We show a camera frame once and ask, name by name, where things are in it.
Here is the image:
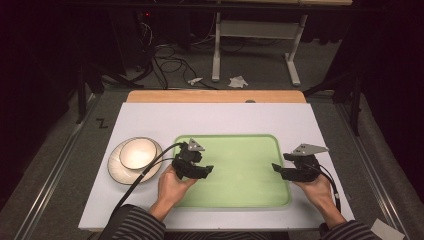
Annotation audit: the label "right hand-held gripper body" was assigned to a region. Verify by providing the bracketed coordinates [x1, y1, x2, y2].
[291, 142, 330, 183]

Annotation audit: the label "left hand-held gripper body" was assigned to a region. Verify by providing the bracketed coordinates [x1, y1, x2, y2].
[171, 137, 206, 181]

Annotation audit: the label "person's right hand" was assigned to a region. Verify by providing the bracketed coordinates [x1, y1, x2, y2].
[293, 172, 335, 210]

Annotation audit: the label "person's left hand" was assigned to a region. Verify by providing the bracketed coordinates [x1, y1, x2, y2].
[157, 164, 199, 208]

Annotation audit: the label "light green tray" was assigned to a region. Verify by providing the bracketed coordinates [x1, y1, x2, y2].
[172, 133, 293, 210]

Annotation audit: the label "white table cover board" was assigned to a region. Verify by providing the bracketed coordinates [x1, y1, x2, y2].
[77, 102, 356, 232]

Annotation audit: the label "white bowl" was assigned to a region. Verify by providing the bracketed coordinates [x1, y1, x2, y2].
[118, 137, 159, 171]

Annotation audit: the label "white ribbed plate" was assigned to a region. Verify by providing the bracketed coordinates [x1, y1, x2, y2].
[106, 136, 165, 186]

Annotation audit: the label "black metal stand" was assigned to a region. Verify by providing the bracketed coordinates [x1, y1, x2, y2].
[302, 70, 364, 137]
[75, 62, 105, 125]

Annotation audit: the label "white paper sheet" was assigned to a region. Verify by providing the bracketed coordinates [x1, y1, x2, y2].
[370, 217, 406, 240]

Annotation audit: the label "dark computer tower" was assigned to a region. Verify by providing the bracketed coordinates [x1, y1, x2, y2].
[133, 9, 158, 72]

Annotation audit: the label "thin black cable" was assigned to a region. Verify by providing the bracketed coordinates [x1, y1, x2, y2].
[141, 157, 175, 177]

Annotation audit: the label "black cable with connector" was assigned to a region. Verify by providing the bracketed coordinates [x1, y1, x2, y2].
[311, 162, 343, 214]

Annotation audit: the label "thick black cable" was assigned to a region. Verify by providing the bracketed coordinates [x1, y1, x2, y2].
[111, 142, 186, 216]

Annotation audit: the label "metal floor rail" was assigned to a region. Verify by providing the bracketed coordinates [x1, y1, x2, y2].
[335, 102, 412, 240]
[12, 93, 102, 240]

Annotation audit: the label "black floor cables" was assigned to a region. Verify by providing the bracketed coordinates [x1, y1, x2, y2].
[150, 42, 219, 91]

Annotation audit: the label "white metal desk frame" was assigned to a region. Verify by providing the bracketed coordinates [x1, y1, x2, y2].
[211, 11, 310, 88]

